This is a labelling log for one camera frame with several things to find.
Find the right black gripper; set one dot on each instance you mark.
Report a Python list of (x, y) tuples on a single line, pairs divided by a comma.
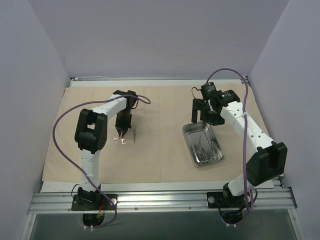
[(202, 104)]

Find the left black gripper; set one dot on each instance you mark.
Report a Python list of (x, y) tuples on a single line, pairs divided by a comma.
[(123, 127)]

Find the steel hemostat forceps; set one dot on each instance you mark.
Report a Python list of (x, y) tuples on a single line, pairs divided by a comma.
[(120, 139)]

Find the metal instrument tray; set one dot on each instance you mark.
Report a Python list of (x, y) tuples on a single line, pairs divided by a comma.
[(191, 133)]

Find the beige cloth surgical wrap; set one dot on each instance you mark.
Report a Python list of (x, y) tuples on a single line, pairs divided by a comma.
[(160, 153)]

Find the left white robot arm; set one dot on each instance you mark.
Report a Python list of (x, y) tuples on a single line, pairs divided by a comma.
[(91, 137)]

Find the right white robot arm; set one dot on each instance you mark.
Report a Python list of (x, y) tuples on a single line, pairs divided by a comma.
[(263, 158)]

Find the steel surgical scissors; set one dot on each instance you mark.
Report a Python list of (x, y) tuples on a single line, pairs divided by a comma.
[(200, 152)]

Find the steel needle holder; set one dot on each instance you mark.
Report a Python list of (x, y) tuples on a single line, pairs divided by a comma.
[(213, 149)]

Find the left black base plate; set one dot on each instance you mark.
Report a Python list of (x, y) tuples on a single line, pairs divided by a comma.
[(93, 203)]

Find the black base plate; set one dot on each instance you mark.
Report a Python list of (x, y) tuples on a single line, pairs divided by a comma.
[(216, 199), (93, 203)]

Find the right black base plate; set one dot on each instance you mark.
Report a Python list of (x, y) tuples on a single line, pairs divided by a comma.
[(216, 199)]

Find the aluminium front rail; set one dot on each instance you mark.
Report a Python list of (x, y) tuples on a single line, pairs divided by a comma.
[(158, 202)]

